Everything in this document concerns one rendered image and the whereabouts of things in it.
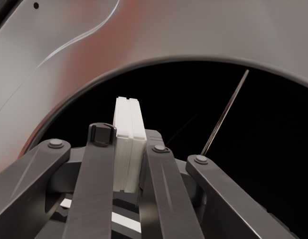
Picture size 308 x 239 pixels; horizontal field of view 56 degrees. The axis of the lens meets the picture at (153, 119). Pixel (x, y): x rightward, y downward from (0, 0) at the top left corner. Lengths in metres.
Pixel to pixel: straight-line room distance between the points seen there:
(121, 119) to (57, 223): 0.13
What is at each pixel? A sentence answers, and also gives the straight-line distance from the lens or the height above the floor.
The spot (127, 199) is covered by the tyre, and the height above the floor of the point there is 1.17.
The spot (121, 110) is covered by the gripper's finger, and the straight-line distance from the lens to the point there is 0.17.
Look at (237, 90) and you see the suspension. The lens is 0.72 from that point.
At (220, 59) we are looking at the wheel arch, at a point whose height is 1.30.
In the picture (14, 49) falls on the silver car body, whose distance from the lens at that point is 0.64.
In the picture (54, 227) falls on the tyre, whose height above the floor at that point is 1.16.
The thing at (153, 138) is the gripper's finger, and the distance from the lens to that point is 0.16.
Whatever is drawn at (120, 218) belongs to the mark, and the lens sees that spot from 0.25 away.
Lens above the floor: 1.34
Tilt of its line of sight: 20 degrees down
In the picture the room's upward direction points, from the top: 21 degrees clockwise
